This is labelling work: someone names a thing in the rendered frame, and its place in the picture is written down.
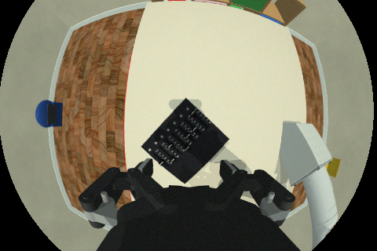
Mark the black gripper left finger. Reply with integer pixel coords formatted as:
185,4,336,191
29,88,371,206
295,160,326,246
79,158,178,228

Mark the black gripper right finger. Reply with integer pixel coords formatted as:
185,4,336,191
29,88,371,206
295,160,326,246
204,160,295,227

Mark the black lighting desk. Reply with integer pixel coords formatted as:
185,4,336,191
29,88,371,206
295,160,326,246
141,98,229,184

